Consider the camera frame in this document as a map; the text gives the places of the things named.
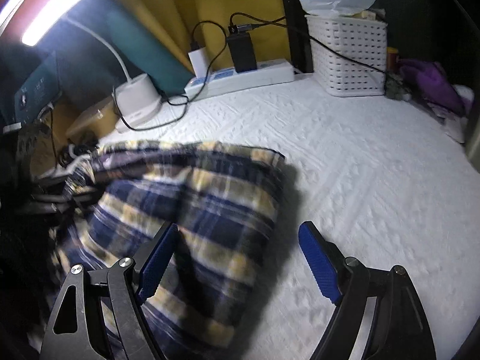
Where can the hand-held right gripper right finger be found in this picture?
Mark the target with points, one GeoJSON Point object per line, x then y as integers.
{"type": "Point", "coordinates": [318, 262]}

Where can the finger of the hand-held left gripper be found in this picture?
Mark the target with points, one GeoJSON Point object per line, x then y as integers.
{"type": "Point", "coordinates": [60, 198]}

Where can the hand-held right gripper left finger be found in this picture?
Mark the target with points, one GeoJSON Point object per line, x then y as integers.
{"type": "Point", "coordinates": [155, 266]}

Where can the blue yellow plaid pants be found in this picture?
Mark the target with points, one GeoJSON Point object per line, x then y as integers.
{"type": "Point", "coordinates": [210, 202]}

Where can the cardboard box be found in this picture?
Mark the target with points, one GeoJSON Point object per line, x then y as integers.
{"type": "Point", "coordinates": [63, 116]}

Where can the tablet with dark screen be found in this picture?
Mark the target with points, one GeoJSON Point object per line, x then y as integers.
{"type": "Point", "coordinates": [37, 90]}

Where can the brown lidded container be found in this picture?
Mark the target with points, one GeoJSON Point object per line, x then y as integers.
{"type": "Point", "coordinates": [93, 120]}

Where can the white fringed tablecloth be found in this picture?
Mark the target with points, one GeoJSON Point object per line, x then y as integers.
{"type": "Point", "coordinates": [356, 157]}

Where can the white desk lamp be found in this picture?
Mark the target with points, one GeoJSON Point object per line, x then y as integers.
{"type": "Point", "coordinates": [137, 97]}

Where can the teal curtain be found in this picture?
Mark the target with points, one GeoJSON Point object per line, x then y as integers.
{"type": "Point", "coordinates": [150, 45]}

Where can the white perforated basket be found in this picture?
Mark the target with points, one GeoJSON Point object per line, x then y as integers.
{"type": "Point", "coordinates": [337, 80]}

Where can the white charger plug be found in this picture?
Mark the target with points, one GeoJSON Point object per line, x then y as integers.
{"type": "Point", "coordinates": [197, 62]}

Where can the white power strip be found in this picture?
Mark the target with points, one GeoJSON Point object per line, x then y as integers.
{"type": "Point", "coordinates": [262, 75]}

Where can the purple cloth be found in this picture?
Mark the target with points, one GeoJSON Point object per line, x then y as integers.
{"type": "Point", "coordinates": [431, 78]}

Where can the black charger adapter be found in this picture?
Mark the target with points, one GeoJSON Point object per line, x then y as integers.
{"type": "Point", "coordinates": [242, 50]}

